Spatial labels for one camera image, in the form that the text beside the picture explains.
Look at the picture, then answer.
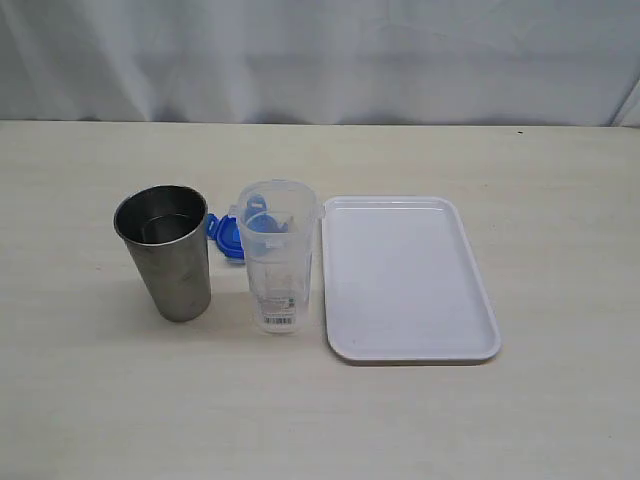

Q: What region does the blue plastic container lid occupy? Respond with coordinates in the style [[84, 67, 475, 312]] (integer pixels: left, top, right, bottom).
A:
[[207, 194, 292, 264]]

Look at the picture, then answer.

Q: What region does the stainless steel tumbler cup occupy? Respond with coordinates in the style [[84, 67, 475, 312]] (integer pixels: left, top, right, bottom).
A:
[[113, 185, 211, 323]]

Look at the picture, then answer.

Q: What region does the clear plastic tall container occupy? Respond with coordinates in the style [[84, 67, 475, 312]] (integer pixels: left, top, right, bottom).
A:
[[229, 180, 319, 334]]

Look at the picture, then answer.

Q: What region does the white rectangular plastic tray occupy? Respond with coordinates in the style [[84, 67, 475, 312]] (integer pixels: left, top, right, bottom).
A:
[[321, 195, 502, 365]]

